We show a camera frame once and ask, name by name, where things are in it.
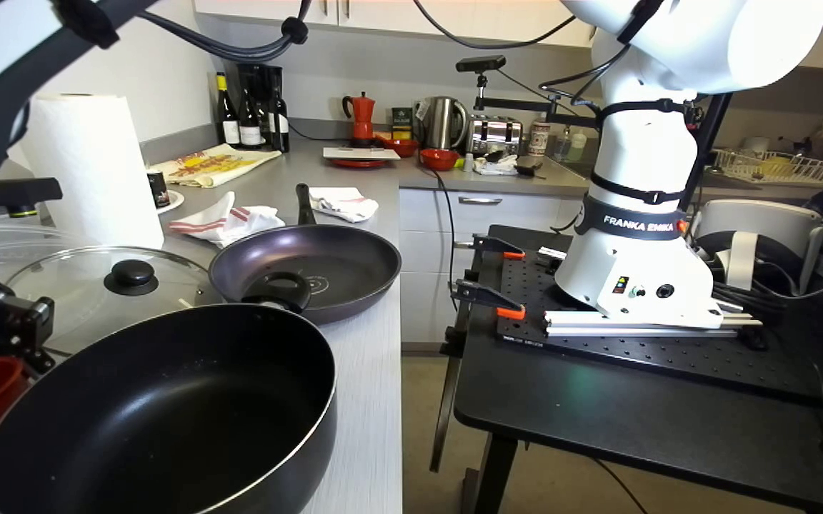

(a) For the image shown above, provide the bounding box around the red bowl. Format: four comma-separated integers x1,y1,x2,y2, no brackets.
418,150,458,173

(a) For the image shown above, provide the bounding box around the glass pan lid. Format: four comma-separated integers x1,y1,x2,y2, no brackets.
10,245,218,357

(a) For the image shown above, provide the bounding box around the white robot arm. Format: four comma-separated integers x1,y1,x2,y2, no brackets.
0,0,823,333

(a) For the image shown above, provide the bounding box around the red moka pot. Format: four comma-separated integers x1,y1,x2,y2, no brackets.
343,93,375,146

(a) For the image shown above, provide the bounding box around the white paper towel roll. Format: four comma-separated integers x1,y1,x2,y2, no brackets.
20,94,164,248

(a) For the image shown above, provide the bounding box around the yellow printed tea towel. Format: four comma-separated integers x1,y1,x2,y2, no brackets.
155,146,278,190

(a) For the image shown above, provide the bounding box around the steel electric kettle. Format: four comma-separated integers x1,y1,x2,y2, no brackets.
415,98,468,150

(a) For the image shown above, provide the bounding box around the dark wine bottle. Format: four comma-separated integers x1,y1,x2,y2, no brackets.
214,73,241,146

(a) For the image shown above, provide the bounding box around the dish drying rack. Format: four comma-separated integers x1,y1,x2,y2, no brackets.
714,150,823,187

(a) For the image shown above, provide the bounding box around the black perforated robot table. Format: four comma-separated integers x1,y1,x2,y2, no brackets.
440,227,823,514

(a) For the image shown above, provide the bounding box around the black deep pan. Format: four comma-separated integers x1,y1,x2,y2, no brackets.
0,305,337,514

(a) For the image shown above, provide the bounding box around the purple frying pan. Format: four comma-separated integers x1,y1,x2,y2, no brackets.
208,184,403,323

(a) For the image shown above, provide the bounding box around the white folded cloth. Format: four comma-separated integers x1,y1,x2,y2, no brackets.
308,187,381,224

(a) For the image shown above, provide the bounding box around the black coffee machine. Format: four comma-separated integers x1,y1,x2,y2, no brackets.
237,63,288,153

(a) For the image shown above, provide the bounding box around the red striped dish towel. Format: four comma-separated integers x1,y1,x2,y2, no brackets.
168,191,284,248

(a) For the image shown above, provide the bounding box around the white cutting board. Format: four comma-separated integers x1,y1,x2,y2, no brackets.
323,146,400,163

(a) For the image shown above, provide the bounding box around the white plate with spices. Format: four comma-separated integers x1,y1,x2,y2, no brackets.
150,173,183,214

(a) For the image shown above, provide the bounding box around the orange handled clamp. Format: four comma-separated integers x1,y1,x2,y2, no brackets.
473,235,528,261
455,281,528,323

